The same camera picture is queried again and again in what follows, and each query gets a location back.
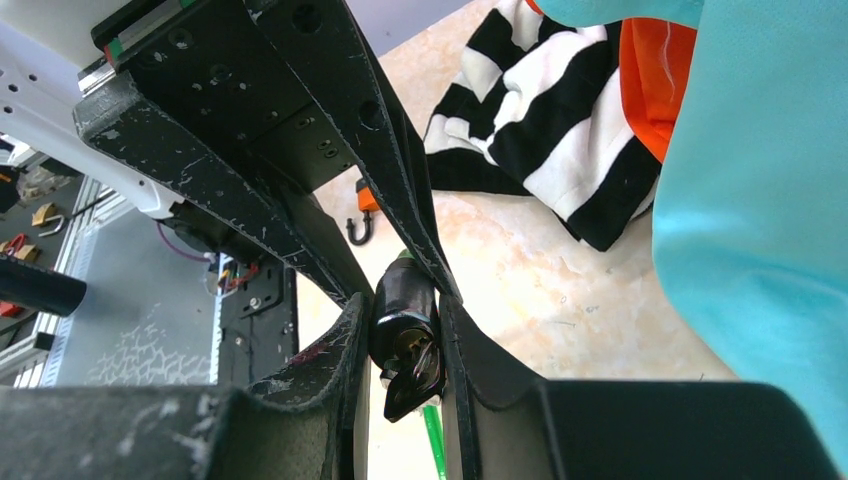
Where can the teal t-shirt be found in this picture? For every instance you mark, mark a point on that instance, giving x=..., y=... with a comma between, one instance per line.
x=750, y=217

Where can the orange padlock with keys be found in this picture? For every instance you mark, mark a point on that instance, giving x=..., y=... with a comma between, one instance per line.
x=367, y=205

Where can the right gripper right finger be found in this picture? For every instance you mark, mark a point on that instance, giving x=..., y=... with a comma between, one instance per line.
x=504, y=421

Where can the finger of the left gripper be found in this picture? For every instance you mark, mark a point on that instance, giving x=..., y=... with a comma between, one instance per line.
x=323, y=45
x=269, y=216

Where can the orange t-shirt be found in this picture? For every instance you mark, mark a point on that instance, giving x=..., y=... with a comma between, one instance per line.
x=656, y=47

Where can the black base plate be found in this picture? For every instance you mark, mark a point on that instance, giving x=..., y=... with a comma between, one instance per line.
x=258, y=321

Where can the black white striped garment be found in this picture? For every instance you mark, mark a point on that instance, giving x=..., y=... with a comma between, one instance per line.
x=536, y=110

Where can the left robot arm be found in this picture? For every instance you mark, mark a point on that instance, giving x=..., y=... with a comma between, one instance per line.
x=221, y=119

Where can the green cable lock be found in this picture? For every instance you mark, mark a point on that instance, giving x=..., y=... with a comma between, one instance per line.
x=405, y=344

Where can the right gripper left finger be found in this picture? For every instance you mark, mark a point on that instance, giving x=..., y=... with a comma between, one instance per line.
x=308, y=420

